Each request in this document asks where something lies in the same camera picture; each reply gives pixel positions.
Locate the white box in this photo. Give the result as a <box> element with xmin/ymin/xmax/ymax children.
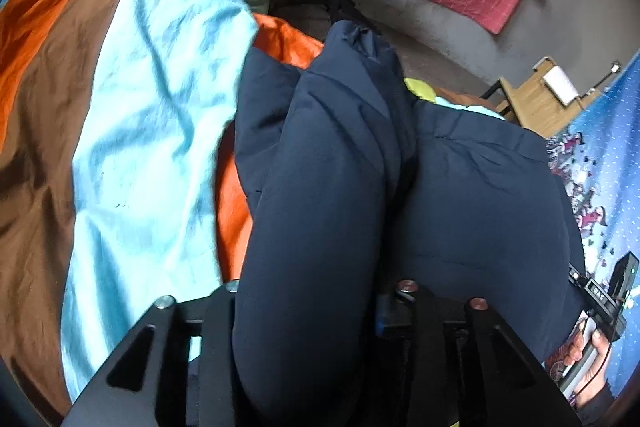
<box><xmin>542</xmin><ymin>66</ymin><xmax>582</xmax><ymax>107</ymax></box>

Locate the blue printed hanging cloth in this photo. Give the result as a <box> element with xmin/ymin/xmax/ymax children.
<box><xmin>545</xmin><ymin>57</ymin><xmax>640</xmax><ymax>400</ymax></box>

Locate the person's right hand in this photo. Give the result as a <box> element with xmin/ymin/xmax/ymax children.
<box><xmin>569</xmin><ymin>331</ymin><xmax>615</xmax><ymax>410</ymax></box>

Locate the navy blue jacket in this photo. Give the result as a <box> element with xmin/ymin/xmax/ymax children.
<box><xmin>232</xmin><ymin>19</ymin><xmax>588</xmax><ymax>427</ymax></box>

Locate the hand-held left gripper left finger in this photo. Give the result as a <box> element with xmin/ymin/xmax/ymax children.
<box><xmin>60</xmin><ymin>281</ymin><xmax>242</xmax><ymax>427</ymax></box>

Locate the yellow green cloth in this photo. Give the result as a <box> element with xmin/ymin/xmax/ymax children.
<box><xmin>404</xmin><ymin>78</ymin><xmax>436</xmax><ymax>102</ymax></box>

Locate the wooden chair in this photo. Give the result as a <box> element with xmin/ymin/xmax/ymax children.
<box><xmin>480</xmin><ymin>56</ymin><xmax>601</xmax><ymax>140</ymax></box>

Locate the person's right forearm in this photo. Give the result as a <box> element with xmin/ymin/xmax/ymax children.
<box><xmin>575</xmin><ymin>384</ymin><xmax>622</xmax><ymax>424</ymax></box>

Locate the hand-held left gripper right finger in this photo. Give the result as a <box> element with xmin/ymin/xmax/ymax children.
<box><xmin>375</xmin><ymin>279</ymin><xmax>583</xmax><ymax>427</ymax></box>

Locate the orange brown blue striped blanket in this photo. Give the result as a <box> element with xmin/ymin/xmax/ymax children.
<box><xmin>0</xmin><ymin>0</ymin><xmax>508</xmax><ymax>414</ymax></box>

